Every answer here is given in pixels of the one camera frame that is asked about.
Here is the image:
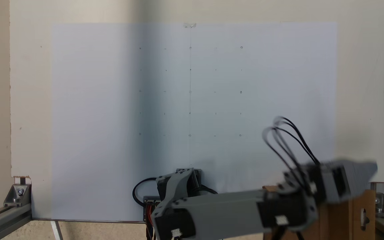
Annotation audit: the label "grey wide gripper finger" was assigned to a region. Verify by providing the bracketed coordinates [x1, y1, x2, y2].
[345, 160, 378, 198]

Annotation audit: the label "brown cardboard box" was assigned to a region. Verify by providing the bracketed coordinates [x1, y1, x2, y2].
[263, 185, 376, 240]

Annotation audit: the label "circuit board with jumper pins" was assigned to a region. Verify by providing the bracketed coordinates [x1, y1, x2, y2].
[144, 199, 161, 223]

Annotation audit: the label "grey board mounting plate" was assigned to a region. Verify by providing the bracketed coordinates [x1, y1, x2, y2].
[143, 196, 162, 223]

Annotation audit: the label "white paper sheet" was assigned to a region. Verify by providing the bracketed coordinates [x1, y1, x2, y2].
[50, 22, 338, 222]

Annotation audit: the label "white metal strip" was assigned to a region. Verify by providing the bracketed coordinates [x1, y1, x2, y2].
[50, 220, 63, 240]

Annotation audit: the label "metal corner bracket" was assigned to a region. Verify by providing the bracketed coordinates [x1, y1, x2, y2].
[374, 192, 384, 218]
[4, 183, 32, 207]

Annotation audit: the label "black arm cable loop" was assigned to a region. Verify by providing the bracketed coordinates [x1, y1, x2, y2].
[262, 116, 322, 189]

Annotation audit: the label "coloured jumper wires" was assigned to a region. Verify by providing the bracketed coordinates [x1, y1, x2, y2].
[146, 205, 157, 240]

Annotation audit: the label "black power cable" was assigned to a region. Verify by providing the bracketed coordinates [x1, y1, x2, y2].
[132, 177, 159, 208]

